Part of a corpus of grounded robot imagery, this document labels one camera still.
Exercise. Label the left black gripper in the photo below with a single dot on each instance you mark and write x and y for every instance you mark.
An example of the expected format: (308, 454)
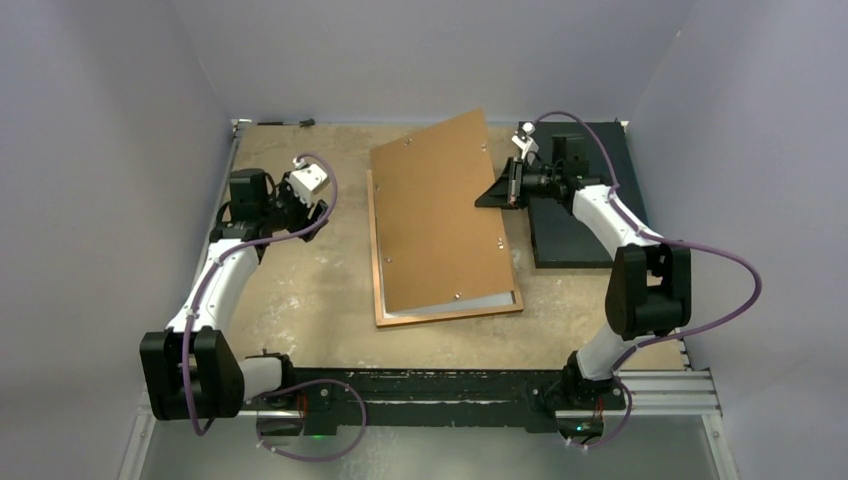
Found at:
(303, 210)

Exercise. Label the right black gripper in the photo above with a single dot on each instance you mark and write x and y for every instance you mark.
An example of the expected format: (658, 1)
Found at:
(506, 192)

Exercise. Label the brown backing board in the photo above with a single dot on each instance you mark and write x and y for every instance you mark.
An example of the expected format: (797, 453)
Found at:
(436, 245)

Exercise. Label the wooden picture frame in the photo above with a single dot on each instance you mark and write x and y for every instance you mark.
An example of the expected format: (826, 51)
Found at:
(384, 322)

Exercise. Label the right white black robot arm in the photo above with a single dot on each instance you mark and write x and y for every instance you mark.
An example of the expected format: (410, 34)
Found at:
(649, 290)

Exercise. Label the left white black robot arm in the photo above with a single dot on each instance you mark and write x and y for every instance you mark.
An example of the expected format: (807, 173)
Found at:
(190, 370)

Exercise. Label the dark rectangular box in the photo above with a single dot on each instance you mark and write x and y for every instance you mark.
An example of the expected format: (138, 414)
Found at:
(558, 239)

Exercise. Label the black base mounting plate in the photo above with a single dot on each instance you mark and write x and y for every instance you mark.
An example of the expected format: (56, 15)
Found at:
(538, 401)

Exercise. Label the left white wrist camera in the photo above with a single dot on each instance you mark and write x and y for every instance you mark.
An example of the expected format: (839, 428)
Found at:
(306, 180)

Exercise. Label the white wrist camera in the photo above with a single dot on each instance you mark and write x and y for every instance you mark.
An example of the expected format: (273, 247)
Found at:
(523, 139)
(306, 180)

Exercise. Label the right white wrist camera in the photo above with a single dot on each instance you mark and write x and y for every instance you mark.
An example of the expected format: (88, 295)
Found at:
(523, 139)

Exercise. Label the aluminium rail beam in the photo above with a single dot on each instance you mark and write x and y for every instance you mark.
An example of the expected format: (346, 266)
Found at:
(658, 393)

